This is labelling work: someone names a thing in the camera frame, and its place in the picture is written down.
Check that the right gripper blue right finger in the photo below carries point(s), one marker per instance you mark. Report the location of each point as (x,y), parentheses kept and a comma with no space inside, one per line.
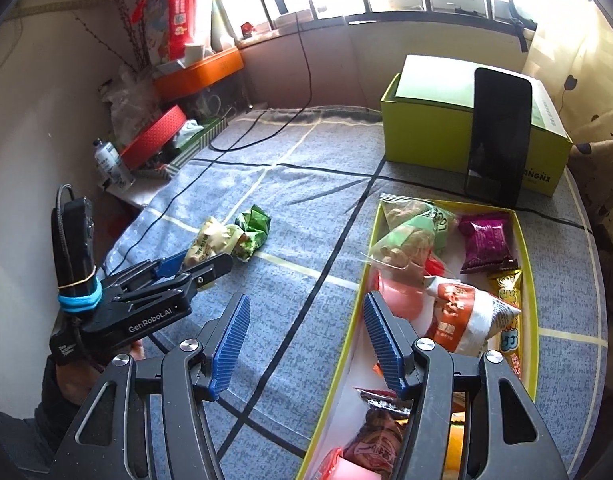
(392,340)

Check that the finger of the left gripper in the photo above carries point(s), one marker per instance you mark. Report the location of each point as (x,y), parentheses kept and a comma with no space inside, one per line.
(171,262)
(205,272)

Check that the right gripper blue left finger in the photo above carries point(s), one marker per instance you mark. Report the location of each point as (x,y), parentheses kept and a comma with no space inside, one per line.
(222,340)

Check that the pale green nut packet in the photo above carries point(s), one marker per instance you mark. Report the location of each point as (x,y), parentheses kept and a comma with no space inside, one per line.
(213,238)

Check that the pink jelly cup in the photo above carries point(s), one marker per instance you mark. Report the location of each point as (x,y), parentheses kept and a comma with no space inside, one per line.
(405,300)

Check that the green snack packet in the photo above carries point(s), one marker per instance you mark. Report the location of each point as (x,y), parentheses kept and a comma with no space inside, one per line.
(255,224)

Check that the white orange snack bag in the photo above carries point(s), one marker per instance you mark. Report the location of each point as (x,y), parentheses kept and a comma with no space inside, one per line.
(465,317)

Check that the dark red-edged cake packet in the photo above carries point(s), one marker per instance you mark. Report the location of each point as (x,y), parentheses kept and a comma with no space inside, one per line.
(379,440)

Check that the clear bag white candies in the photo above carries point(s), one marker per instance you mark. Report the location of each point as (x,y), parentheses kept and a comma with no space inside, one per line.
(410,237)

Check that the purple snack packet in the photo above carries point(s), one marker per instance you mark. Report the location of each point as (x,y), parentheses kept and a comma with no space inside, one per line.
(488,239)

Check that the red lid jelly cup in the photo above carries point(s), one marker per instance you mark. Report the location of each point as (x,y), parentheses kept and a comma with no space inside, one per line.
(335,467)

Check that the orange yellow chips bag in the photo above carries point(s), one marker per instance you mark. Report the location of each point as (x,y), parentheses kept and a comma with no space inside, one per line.
(455,446)

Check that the left hand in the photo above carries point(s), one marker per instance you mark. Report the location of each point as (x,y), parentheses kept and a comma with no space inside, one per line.
(75,380)

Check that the bedside white table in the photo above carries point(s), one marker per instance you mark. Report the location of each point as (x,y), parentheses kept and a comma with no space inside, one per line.
(140,194)

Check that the striped green white box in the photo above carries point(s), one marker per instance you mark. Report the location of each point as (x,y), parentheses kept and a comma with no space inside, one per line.
(157,168)

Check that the white plastic bottle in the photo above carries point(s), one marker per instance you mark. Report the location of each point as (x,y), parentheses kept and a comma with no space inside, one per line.
(112,165)

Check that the red woven basket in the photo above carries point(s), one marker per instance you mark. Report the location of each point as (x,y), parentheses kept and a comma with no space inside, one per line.
(153,138)

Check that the grey plaid bed sheet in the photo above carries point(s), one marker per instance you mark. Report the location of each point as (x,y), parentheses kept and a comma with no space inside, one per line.
(320,175)

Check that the orange storage box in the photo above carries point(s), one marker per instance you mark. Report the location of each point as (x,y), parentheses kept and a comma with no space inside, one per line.
(199,76)

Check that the green cardboard box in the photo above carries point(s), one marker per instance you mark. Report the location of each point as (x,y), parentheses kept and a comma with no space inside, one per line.
(427,120)

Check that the black smartphone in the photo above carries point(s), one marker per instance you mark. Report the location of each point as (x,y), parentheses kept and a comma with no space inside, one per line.
(500,137)

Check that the red tissue package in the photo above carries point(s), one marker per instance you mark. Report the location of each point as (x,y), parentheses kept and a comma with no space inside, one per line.
(190,23)

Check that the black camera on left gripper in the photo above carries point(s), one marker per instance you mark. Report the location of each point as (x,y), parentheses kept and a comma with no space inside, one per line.
(74,244)

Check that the black window clamp mount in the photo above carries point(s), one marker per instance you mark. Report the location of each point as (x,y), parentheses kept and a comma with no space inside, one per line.
(521,25)

